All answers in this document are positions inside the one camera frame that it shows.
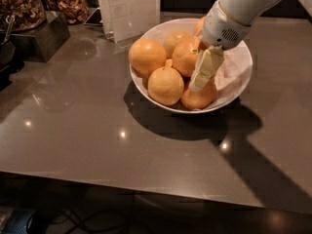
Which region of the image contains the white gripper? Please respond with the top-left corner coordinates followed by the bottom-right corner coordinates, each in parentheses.
top-left (189, 1), bottom-right (251, 92)

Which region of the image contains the orange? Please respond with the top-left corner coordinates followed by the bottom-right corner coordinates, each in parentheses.
top-left (163, 29), bottom-right (191, 59)
top-left (129, 38), bottom-right (167, 77)
top-left (180, 79), bottom-right (217, 110)
top-left (172, 38), bottom-right (208, 77)
top-left (193, 18), bottom-right (205, 35)

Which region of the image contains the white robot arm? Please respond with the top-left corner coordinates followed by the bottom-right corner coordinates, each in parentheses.
top-left (189, 0), bottom-right (312, 92)

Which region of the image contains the white paper bowl liner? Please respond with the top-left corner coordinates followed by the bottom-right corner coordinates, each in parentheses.
top-left (193, 41), bottom-right (253, 113)

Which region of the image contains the white ceramic bowl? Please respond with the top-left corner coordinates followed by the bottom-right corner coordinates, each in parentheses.
top-left (130, 19), bottom-right (253, 114)

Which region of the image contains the bowl of dried fruit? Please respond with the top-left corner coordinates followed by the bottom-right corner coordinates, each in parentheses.
top-left (47, 0), bottom-right (89, 24)

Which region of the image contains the small orange segment centre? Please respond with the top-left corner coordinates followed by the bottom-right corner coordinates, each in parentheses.
top-left (165, 58), bottom-right (173, 67)

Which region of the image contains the orange front left pale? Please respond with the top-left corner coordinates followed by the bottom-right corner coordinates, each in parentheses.
top-left (147, 67), bottom-right (184, 106)

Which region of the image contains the clear acrylic sign holder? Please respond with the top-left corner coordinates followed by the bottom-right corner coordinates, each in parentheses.
top-left (98, 0), bottom-right (161, 43)

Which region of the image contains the glass jar of nuts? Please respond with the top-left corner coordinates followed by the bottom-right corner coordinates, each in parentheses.
top-left (0, 0), bottom-right (46, 32)

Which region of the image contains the metal serving scoop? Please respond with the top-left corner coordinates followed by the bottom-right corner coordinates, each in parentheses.
top-left (0, 15), bottom-right (16, 68)

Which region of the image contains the black floor cable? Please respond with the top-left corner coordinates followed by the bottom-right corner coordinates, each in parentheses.
top-left (48, 192), bottom-right (137, 234)

